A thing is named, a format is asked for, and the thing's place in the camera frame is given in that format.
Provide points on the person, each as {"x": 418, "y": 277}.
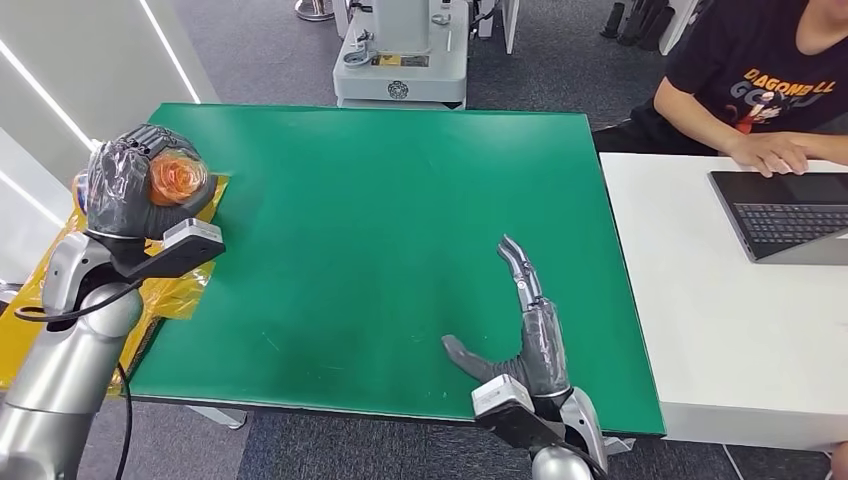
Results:
{"x": 742, "y": 60}

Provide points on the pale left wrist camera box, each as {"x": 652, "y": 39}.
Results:
{"x": 189, "y": 240}

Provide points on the grey robot base machine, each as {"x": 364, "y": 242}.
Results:
{"x": 401, "y": 66}

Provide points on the white furniture post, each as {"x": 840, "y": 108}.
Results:
{"x": 509, "y": 23}

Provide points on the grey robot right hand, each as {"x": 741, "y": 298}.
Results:
{"x": 543, "y": 351}

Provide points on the yellow plastic film sheet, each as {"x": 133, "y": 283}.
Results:
{"x": 169, "y": 295}

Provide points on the dark grey laptop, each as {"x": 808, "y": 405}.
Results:
{"x": 782, "y": 218}

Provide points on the white desk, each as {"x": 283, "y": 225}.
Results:
{"x": 729, "y": 344}

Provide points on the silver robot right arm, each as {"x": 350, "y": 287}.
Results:
{"x": 573, "y": 457}

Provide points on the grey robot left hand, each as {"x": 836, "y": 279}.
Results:
{"x": 116, "y": 192}

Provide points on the orange detergent bottle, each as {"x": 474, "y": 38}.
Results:
{"x": 175, "y": 179}

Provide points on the white table foot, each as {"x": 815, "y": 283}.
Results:
{"x": 608, "y": 446}
{"x": 222, "y": 417}

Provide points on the black objects by wall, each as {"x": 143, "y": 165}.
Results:
{"x": 637, "y": 23}

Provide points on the metal chair base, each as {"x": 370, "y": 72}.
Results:
{"x": 313, "y": 9}

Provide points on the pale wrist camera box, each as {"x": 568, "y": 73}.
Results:
{"x": 189, "y": 240}
{"x": 503, "y": 401}

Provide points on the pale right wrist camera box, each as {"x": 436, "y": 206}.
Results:
{"x": 503, "y": 401}

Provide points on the person's right hand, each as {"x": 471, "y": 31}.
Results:
{"x": 768, "y": 152}

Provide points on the person's left forearm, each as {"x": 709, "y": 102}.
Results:
{"x": 831, "y": 149}

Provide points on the person's right forearm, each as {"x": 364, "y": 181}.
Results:
{"x": 696, "y": 116}

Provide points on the green table mat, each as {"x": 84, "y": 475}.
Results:
{"x": 397, "y": 252}

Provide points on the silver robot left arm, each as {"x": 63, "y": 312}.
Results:
{"x": 60, "y": 371}

